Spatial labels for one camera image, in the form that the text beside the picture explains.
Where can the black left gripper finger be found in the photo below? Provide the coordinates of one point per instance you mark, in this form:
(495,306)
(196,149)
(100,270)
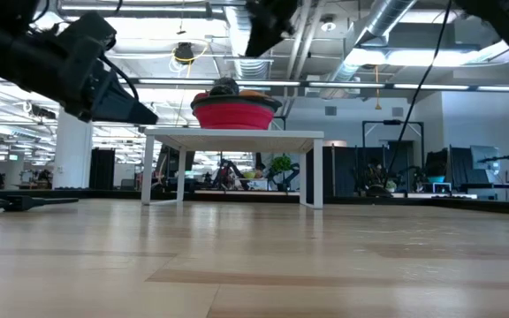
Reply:
(126,108)

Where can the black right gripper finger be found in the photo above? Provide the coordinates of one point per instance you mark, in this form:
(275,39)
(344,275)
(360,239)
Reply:
(261,40)

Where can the yellow orange round fruit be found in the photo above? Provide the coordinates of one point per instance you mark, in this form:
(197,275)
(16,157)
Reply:
(256,93)

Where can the dark fruit with green stem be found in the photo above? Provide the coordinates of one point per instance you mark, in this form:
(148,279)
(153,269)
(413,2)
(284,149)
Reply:
(224,87)

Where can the red collapsible bowl grey rim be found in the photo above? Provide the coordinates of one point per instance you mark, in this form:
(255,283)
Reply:
(237,115)

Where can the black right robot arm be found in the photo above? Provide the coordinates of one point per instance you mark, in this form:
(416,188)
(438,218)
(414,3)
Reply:
(506,26)

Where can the black cabinet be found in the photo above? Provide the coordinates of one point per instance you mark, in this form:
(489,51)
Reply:
(102,170)

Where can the white perforated shelf riser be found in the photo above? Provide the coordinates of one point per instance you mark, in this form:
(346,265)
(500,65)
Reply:
(237,138)

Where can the green background plant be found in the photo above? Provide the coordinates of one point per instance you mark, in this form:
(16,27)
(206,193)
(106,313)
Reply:
(281,163)

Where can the black bar tool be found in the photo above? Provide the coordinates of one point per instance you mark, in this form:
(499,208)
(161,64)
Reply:
(25,203)

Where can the yellow hanging pendant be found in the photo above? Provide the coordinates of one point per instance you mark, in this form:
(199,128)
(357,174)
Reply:
(377,103)

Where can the teal bowl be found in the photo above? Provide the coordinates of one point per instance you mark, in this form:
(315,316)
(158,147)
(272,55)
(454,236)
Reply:
(436,179)

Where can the grey monitor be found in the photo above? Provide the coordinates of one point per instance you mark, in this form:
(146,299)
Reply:
(484,158)

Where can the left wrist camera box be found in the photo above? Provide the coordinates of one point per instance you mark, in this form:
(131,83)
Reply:
(86,31)

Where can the black stand frame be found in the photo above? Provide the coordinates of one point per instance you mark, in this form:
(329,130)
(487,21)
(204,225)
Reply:
(391,122)

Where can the black aluminium table frame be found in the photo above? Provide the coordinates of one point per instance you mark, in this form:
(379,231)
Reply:
(458,205)

